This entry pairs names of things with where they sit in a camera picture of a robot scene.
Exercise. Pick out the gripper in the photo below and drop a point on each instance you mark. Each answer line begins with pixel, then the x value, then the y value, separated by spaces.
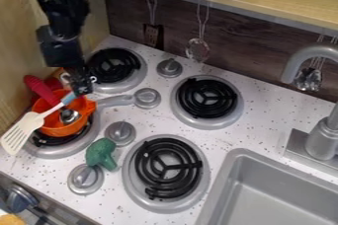
pixel 61 49

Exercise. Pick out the blue and white spatula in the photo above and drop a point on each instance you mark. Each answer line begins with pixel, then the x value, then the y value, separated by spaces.
pixel 26 127

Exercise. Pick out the dark hanging spatula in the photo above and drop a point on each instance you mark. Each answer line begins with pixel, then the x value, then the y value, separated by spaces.
pixel 152 35

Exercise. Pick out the silver spoon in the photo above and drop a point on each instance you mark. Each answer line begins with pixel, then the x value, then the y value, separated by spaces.
pixel 70 116

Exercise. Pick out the green toy broccoli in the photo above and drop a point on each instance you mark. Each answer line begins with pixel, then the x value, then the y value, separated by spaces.
pixel 102 152

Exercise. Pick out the toy stove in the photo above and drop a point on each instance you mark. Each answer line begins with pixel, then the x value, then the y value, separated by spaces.
pixel 167 169

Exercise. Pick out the yellow toy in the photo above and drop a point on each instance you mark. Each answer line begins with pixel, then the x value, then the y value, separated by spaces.
pixel 9 219

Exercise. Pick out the toy sink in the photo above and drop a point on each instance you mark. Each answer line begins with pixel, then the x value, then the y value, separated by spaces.
pixel 273 196

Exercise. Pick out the clear hanging utensil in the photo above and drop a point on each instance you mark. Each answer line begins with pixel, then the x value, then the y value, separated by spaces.
pixel 308 78

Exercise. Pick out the tap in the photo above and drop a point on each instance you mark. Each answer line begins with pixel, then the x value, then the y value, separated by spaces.
pixel 323 136

